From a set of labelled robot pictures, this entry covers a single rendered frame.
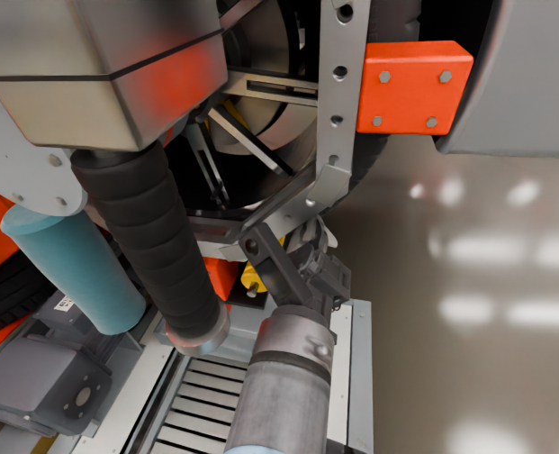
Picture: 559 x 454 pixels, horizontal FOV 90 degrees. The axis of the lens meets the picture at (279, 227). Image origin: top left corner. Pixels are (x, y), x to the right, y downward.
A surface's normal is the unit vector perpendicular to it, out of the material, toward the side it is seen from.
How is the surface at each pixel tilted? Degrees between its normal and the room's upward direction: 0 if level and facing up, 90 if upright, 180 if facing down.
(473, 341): 0
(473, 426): 0
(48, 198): 90
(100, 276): 92
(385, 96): 90
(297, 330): 9
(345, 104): 90
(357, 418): 0
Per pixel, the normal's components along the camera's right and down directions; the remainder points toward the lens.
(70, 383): 0.97, 0.11
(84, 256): 0.84, 0.29
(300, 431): 0.44, -0.59
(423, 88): -0.22, 0.66
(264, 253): -0.59, 0.29
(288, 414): 0.14, -0.71
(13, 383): -0.06, -0.75
